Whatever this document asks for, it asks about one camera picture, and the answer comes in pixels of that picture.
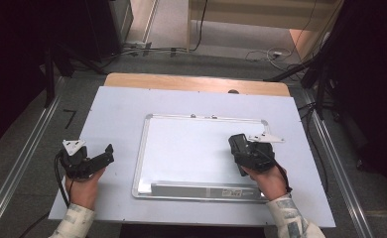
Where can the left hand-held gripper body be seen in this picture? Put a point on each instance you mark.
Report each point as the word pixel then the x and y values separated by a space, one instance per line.
pixel 76 162

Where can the dark cabinet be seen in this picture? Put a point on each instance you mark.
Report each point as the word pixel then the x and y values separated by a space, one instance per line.
pixel 105 26

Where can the aluminium floor rail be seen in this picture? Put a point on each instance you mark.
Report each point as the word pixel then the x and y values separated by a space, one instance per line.
pixel 343 188
pixel 26 152

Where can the black metal stand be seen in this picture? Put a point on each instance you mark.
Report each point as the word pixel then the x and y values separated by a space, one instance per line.
pixel 320 89
pixel 50 79

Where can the person's left hand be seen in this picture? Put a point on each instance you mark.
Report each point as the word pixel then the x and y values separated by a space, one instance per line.
pixel 84 191

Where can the person's right hand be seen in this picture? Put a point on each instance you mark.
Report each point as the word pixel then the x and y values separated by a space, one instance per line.
pixel 271 183

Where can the dark round table grommet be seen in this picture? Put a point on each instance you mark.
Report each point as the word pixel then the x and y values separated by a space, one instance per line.
pixel 233 91

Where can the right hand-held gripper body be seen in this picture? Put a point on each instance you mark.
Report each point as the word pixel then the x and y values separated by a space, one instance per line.
pixel 256 158

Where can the black whiteboard eraser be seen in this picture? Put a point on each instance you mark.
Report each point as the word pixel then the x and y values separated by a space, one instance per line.
pixel 237 143

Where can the dark curtain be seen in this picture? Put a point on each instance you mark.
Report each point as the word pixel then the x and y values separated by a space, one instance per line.
pixel 13 66
pixel 373 82

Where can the white table cover board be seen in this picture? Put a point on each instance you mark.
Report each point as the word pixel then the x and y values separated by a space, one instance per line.
pixel 115 115

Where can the wooden table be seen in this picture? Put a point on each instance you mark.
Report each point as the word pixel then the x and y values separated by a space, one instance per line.
pixel 188 82

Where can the light wooden furniture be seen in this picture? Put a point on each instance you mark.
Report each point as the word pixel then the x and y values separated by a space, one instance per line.
pixel 264 15

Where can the silver framed whiteboard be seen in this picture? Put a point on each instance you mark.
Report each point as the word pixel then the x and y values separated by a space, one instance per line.
pixel 194 155

